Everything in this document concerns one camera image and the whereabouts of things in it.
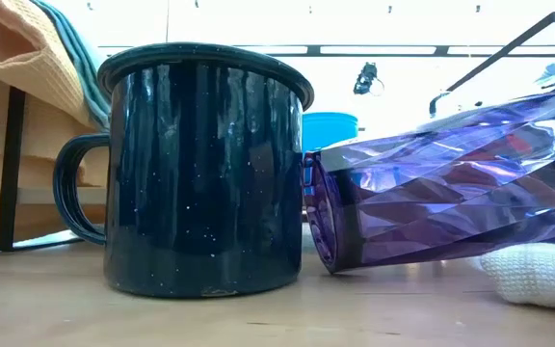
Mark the dark blue enamel mug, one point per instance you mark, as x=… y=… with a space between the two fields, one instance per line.
x=200 y=183

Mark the yellow and blue rolled towels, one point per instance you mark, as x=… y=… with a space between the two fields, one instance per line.
x=12 y=48

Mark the light blue towel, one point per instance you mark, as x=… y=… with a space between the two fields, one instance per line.
x=82 y=62

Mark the white plaid dish towel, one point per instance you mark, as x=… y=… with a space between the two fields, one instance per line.
x=537 y=274

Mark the black background device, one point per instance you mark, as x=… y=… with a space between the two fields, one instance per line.
x=365 y=79

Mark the blue plastic mug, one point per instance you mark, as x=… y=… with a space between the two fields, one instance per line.
x=328 y=130

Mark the purple faceted tumbler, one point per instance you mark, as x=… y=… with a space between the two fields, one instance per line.
x=451 y=183

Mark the black background beam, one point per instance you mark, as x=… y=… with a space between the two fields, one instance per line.
x=313 y=49

